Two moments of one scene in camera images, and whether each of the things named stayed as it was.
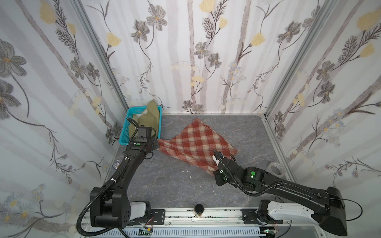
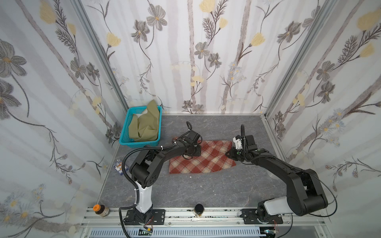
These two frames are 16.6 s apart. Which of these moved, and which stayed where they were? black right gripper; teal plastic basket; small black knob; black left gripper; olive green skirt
Moved: black left gripper; black right gripper
Stayed: teal plastic basket; olive green skirt; small black knob
